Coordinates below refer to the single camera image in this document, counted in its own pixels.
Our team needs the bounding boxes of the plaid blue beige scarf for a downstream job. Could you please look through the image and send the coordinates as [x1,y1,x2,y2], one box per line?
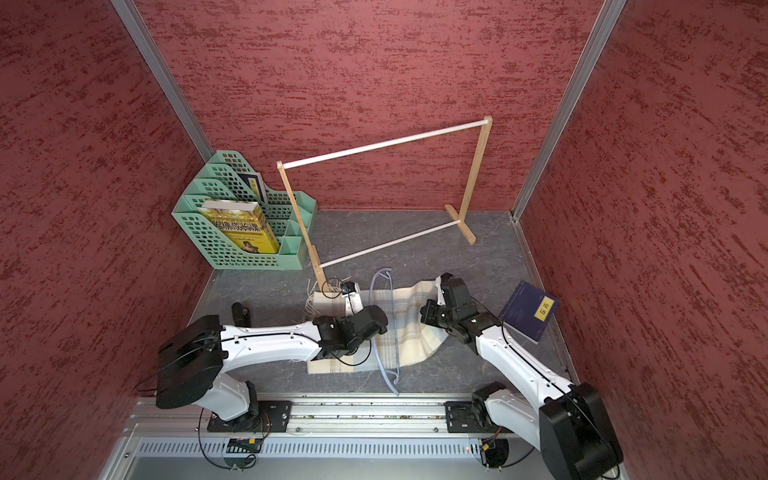
[304,280,448,375]

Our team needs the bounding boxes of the light blue clothes hanger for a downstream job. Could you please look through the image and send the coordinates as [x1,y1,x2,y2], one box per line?
[367,267,402,397]

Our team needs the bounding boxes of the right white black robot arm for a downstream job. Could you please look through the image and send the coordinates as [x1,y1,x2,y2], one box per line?
[420,273,624,479]

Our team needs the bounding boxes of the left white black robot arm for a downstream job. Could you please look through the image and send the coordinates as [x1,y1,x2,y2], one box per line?
[155,306,388,424]

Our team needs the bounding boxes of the dark blue book yellow label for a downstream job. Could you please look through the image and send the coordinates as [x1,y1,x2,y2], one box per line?
[500,280,560,343]

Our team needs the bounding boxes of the green plastic file organizer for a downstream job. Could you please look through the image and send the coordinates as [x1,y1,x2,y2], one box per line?
[172,151,317,271]

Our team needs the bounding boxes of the dark book in organizer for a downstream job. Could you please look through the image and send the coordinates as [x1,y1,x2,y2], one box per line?
[238,173,269,203]

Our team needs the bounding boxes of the wooden clothes rack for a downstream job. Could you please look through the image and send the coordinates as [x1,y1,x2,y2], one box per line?
[275,116,494,292]

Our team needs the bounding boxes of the right corner aluminium profile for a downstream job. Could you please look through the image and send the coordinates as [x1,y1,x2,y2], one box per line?
[511,0,627,223]

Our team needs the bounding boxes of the corner aluminium profile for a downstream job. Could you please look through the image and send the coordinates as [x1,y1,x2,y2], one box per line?
[110,0,215,162]
[511,0,627,223]

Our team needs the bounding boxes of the left corner aluminium profile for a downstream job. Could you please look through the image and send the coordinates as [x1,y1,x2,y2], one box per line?
[110,0,215,162]

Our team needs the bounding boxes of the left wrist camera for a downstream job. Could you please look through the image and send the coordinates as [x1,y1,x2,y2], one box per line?
[341,281,364,316]

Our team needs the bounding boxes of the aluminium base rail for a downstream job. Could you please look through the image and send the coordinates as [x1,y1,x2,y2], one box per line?
[122,393,486,438]

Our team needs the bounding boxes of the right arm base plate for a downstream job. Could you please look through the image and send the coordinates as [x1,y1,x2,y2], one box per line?
[444,401,510,436]

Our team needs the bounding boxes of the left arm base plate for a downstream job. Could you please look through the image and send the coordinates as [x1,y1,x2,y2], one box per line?
[206,400,293,434]

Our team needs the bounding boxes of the right base cable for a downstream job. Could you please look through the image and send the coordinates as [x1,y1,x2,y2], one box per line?
[476,425,535,470]

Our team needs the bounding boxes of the base cable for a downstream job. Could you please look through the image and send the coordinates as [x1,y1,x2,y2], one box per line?
[476,425,535,470]
[194,407,271,472]

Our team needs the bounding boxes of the left base cable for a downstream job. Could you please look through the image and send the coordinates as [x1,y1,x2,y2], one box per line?
[194,407,271,472]

